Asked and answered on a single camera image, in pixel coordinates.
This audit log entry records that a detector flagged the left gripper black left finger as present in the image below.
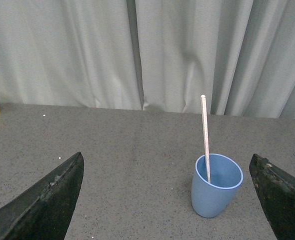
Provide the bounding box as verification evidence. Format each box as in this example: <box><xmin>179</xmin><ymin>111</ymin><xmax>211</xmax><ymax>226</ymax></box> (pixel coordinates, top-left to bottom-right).
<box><xmin>0</xmin><ymin>152</ymin><xmax>84</xmax><ymax>240</ymax></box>

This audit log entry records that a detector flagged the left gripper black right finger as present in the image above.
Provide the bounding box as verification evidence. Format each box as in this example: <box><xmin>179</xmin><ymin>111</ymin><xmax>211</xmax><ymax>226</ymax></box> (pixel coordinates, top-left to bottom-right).
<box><xmin>249</xmin><ymin>154</ymin><xmax>295</xmax><ymax>240</ymax></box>

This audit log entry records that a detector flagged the white speckled chopstick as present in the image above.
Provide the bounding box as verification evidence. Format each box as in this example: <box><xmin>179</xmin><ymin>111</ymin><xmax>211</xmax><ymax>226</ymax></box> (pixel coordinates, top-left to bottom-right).
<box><xmin>200</xmin><ymin>94</ymin><xmax>211</xmax><ymax>183</ymax></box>

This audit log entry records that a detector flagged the blue plastic cup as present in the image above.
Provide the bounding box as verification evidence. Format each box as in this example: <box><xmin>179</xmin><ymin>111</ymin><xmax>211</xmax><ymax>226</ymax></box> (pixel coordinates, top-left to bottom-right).
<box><xmin>191</xmin><ymin>153</ymin><xmax>244</xmax><ymax>218</ymax></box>

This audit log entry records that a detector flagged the grey white curtain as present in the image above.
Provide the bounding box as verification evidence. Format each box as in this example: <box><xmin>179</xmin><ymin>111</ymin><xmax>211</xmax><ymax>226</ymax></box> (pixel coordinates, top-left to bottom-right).
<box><xmin>0</xmin><ymin>0</ymin><xmax>295</xmax><ymax>119</ymax></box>

